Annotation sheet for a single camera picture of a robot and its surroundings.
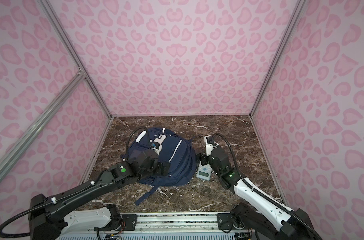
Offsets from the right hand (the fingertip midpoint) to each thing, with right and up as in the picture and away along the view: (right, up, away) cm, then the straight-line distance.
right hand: (201, 146), depth 78 cm
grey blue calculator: (+3, -16, +10) cm, 19 cm away
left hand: (-19, -7, -3) cm, 20 cm away
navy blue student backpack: (-14, -3, +9) cm, 17 cm away
